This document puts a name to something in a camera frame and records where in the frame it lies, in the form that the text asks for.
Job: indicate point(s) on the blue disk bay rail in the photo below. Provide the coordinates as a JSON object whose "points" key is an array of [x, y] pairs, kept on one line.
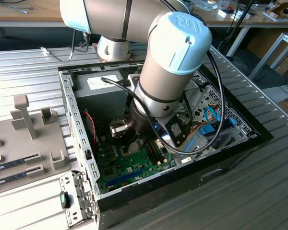
{"points": [[188, 146]]}

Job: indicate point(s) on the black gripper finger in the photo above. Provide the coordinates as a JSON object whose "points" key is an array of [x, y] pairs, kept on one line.
{"points": [[118, 129]]}

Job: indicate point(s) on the black open PC case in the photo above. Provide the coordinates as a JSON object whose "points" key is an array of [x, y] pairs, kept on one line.
{"points": [[158, 191]]}

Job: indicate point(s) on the black blue bracket latch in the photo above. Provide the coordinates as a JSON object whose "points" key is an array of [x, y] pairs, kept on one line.
{"points": [[65, 200]]}

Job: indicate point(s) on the metal slot cover bracket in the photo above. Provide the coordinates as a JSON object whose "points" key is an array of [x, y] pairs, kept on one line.
{"points": [[74, 198]]}

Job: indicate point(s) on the small white box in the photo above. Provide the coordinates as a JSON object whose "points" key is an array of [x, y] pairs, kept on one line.
{"points": [[224, 14]]}

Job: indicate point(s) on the grey power supply unit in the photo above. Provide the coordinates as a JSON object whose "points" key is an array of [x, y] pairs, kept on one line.
{"points": [[100, 100]]}

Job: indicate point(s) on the blue expansion slot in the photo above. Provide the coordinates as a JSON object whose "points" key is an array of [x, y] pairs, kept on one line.
{"points": [[125, 177]]}

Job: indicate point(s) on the green motherboard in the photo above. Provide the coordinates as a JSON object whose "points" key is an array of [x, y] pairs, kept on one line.
{"points": [[144, 165]]}

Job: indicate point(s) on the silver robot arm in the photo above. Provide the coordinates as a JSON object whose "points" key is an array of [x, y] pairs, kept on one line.
{"points": [[163, 79]]}

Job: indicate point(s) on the hard disk in blue carrier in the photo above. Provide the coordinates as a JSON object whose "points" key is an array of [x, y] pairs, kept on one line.
{"points": [[206, 131]]}

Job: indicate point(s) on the CPU socket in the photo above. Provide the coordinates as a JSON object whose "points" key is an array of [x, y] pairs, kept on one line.
{"points": [[123, 153]]}

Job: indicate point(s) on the cardboard stand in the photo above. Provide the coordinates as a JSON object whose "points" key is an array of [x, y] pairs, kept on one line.
{"points": [[278, 8]]}

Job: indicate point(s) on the black stand pole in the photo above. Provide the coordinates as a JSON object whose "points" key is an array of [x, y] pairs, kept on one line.
{"points": [[240, 17]]}

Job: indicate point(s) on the small silver CPU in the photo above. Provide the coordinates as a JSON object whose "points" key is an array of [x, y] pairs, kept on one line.
{"points": [[135, 147]]}

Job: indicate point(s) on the dark RAM stick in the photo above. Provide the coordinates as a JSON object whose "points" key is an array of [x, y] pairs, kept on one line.
{"points": [[7, 180], [7, 165]]}

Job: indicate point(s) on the wooden desk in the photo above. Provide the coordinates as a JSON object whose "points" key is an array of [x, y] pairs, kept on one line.
{"points": [[14, 15], [259, 20]]}

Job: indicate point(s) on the grey parts rack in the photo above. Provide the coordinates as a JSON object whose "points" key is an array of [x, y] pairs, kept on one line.
{"points": [[48, 141]]}

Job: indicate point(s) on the black case fan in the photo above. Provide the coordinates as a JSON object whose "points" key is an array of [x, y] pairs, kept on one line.
{"points": [[90, 133]]}

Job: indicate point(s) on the black RAM slot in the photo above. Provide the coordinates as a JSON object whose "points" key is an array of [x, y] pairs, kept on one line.
{"points": [[160, 153], [154, 153], [157, 153], [151, 153]]}

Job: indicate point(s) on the aluminium profile frame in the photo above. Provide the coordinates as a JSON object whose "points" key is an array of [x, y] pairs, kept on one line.
{"points": [[266, 56]]}

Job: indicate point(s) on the perforated metal disk cage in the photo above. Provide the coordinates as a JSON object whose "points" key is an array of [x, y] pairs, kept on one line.
{"points": [[205, 95]]}

